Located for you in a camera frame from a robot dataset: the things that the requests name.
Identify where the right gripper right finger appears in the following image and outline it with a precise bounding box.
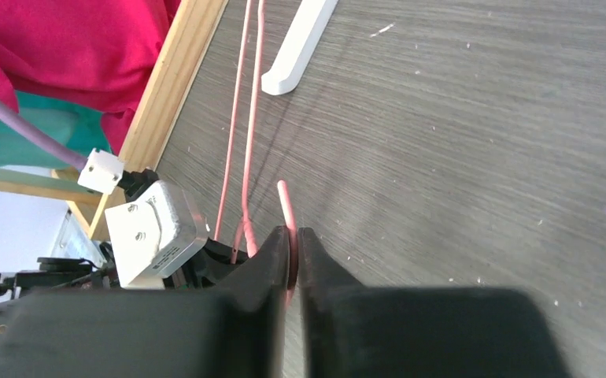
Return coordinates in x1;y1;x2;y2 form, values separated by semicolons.
298;228;571;377

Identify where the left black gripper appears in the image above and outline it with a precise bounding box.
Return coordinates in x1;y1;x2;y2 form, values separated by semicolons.
167;239;248;288

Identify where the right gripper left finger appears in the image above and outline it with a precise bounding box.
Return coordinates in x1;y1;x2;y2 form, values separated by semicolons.
0;227;290;377

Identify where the pink wire hanger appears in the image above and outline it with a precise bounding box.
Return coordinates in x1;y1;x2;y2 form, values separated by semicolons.
214;0;298;306

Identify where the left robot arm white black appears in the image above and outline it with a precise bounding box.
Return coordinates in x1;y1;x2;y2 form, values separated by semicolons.
0;169;248;298

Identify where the wooden clothes rack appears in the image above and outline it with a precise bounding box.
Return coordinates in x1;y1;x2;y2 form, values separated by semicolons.
0;0;227;241

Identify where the teal garment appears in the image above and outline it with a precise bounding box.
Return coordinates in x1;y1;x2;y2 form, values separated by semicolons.
0;91;112;169

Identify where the metal clothes rack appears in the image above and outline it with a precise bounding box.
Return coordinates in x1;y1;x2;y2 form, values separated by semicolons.
261;0;338;96

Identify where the red garment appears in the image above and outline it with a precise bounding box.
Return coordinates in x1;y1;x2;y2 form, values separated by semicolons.
0;0;179;153

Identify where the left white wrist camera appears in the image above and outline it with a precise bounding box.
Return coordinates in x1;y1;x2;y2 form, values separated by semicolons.
105;180;209;290

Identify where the aluminium frame rail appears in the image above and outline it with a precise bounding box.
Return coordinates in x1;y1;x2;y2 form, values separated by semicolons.
51;210;105;266

